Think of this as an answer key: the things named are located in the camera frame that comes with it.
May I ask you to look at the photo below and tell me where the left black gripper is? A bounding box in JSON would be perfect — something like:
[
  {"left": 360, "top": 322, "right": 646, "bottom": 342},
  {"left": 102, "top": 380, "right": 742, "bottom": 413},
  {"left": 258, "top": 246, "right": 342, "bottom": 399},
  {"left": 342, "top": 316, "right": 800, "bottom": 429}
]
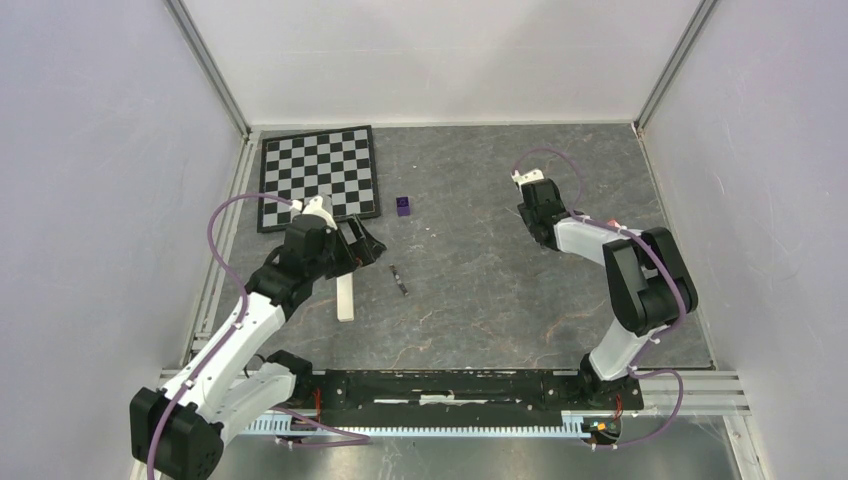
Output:
[{"left": 307, "top": 213, "right": 385, "bottom": 281}]

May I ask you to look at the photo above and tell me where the long white remote control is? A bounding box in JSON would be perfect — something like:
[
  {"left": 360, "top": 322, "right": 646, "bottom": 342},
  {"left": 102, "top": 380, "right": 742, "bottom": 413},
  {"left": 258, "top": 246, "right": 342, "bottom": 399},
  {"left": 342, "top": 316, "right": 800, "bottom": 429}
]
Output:
[{"left": 336, "top": 273, "right": 355, "bottom": 322}]

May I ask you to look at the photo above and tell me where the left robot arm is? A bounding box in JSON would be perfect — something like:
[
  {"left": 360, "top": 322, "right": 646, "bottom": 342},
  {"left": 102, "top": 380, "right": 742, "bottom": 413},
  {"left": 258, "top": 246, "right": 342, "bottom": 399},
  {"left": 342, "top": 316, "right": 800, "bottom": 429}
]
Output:
[{"left": 129, "top": 214, "right": 387, "bottom": 479}]

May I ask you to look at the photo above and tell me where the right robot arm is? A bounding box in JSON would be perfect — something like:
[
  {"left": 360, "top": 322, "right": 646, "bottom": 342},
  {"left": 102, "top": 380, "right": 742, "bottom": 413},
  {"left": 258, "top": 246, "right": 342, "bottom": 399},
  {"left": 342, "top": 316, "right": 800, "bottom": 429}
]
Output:
[{"left": 512, "top": 169, "right": 699, "bottom": 408}]

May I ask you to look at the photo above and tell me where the purple cube block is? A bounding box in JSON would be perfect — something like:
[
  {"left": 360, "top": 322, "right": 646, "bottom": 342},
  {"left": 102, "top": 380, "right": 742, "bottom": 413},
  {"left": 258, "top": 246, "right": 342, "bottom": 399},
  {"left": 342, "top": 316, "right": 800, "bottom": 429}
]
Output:
[{"left": 396, "top": 196, "right": 411, "bottom": 217}]

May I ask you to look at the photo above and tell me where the black white chessboard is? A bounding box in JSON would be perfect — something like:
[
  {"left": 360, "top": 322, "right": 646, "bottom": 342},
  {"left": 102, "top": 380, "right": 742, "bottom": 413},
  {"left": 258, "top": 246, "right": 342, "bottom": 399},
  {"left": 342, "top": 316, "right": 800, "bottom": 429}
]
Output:
[{"left": 259, "top": 125, "right": 382, "bottom": 219}]

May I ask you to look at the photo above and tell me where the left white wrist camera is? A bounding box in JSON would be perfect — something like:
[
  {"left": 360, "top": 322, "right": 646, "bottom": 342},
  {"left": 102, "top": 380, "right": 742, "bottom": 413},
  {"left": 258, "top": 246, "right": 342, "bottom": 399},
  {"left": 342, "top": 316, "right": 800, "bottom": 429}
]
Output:
[{"left": 290, "top": 196, "right": 338, "bottom": 229}]

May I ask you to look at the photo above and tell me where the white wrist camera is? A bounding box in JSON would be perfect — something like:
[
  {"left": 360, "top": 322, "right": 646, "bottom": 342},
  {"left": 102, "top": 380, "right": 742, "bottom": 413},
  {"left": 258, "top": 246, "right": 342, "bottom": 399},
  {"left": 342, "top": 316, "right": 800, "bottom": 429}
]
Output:
[
  {"left": 511, "top": 169, "right": 545, "bottom": 188},
  {"left": 290, "top": 196, "right": 338, "bottom": 229}
]

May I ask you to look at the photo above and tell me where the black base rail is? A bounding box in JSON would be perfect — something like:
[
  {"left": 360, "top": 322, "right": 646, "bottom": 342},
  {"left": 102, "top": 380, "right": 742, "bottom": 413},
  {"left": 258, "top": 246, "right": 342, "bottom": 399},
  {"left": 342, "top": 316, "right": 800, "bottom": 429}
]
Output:
[{"left": 282, "top": 369, "right": 644, "bottom": 428}]

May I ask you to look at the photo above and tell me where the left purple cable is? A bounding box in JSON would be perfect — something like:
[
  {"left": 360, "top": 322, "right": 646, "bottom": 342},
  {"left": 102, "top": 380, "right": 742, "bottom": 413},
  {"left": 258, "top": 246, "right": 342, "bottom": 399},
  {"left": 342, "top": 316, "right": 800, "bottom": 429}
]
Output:
[{"left": 145, "top": 192, "right": 296, "bottom": 480}]

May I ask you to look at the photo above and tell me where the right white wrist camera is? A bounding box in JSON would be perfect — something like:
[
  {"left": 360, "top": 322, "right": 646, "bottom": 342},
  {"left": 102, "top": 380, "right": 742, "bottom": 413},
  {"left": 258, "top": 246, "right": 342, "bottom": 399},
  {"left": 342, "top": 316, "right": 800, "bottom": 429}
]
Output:
[{"left": 511, "top": 169, "right": 545, "bottom": 188}]

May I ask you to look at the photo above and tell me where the white toothed cable duct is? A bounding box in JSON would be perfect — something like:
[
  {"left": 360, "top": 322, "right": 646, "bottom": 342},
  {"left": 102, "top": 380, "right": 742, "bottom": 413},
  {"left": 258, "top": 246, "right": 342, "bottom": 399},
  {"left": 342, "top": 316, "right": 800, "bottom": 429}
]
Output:
[{"left": 243, "top": 412, "right": 590, "bottom": 440}]

